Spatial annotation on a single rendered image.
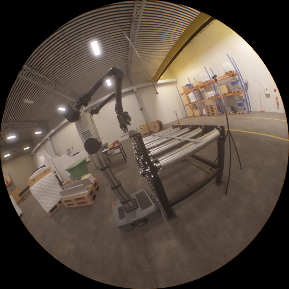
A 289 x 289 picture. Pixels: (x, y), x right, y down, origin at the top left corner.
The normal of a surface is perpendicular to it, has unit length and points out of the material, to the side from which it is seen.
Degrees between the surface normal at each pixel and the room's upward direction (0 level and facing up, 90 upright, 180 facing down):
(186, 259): 0
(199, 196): 0
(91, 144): 90
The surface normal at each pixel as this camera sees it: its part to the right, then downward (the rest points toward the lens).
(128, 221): -0.01, -0.56
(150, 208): -0.35, -0.91
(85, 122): 0.33, 0.11
